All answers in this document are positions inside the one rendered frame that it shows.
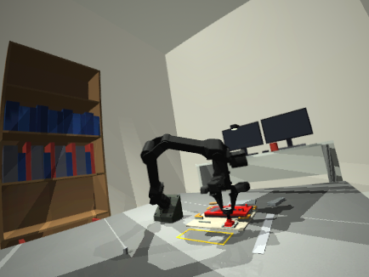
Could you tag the white flat bar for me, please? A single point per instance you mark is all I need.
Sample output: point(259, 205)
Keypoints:
point(263, 235)

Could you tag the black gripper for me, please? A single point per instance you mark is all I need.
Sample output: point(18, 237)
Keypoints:
point(235, 190)

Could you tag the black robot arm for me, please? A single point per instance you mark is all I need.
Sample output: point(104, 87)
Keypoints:
point(213, 149)

